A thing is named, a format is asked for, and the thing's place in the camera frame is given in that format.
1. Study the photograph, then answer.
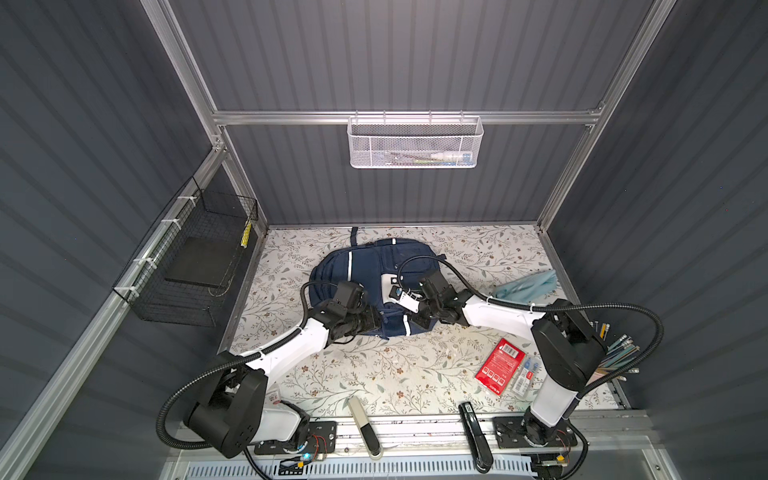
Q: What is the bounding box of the navy blue student backpack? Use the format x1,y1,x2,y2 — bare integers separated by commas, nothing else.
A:
309,235,443,339

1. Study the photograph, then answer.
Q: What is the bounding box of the light blue cloth pouch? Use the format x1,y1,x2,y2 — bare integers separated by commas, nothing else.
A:
492,270,557,304

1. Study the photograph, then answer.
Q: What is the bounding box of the red card pack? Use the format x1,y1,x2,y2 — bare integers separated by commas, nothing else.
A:
474,338,526,396

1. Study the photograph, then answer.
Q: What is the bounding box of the clear pen refill pack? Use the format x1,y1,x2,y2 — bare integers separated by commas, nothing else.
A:
511,359,538,399

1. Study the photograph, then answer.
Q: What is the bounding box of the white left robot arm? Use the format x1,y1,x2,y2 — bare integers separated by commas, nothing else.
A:
183,301,382,458

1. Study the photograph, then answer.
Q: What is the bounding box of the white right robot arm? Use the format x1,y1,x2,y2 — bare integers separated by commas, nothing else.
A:
400,270,607,436

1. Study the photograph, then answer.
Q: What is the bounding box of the black and white stapler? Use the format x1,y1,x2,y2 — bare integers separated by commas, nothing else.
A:
347,395,383,461

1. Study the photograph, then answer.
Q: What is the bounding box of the pink pencil cup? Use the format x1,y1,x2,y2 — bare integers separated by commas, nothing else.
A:
587,356,618,385

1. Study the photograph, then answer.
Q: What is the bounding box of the black wire wall basket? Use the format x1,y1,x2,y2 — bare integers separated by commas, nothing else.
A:
113,182,259,327

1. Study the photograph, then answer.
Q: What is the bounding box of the white wire mesh basket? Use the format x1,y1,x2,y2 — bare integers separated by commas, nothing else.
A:
346,114,484,170

